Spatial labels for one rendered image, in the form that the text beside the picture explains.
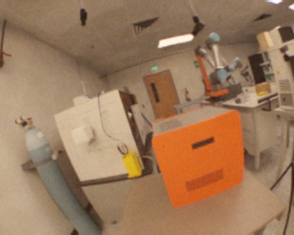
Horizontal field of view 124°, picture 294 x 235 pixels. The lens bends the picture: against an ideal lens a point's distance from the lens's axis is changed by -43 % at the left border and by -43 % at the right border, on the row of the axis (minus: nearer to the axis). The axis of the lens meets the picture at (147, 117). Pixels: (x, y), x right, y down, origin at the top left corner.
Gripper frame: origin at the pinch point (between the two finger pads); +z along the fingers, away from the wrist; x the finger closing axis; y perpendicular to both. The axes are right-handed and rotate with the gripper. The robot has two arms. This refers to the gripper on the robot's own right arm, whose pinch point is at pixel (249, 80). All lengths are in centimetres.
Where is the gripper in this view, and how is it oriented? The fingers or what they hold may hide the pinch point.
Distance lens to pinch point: 179.8
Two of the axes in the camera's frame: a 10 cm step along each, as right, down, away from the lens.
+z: 6.7, 7.4, 0.9
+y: -7.0, 5.9, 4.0
